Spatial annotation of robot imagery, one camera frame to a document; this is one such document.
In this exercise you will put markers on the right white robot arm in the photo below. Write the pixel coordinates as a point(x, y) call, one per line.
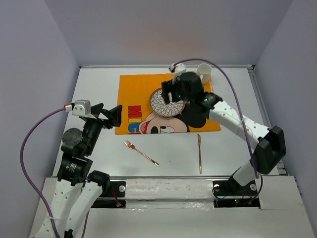
point(267, 144)

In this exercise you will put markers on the yellow cartoon mouse placemat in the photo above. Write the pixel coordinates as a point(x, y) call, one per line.
point(137, 116)

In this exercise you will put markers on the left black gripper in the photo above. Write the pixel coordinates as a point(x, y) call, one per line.
point(115, 115)

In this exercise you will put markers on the copper knife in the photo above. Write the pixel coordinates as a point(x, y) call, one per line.
point(200, 157)

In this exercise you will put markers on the aluminium table edge rail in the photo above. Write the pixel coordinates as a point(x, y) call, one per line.
point(169, 177)

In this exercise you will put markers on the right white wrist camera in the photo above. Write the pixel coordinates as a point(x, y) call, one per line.
point(177, 69)

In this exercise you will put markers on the copper fork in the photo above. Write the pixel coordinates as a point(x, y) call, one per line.
point(132, 147)

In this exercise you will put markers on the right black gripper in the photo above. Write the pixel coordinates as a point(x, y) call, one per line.
point(168, 87)

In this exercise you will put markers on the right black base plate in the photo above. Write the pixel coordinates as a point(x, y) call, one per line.
point(226, 197)

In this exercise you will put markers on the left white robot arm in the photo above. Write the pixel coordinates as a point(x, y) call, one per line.
point(77, 187)

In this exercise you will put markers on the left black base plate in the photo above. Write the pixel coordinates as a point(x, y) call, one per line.
point(111, 196)

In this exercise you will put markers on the floral patterned plate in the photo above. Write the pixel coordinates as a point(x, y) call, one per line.
point(160, 108)

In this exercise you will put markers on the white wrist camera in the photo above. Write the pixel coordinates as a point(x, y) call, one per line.
point(80, 108)
point(177, 69)

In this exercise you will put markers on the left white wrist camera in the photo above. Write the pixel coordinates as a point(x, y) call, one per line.
point(80, 108)

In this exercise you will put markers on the white paper cup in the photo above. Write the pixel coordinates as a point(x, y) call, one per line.
point(204, 72)

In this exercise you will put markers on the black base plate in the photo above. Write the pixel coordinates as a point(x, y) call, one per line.
point(111, 196)
point(226, 197)

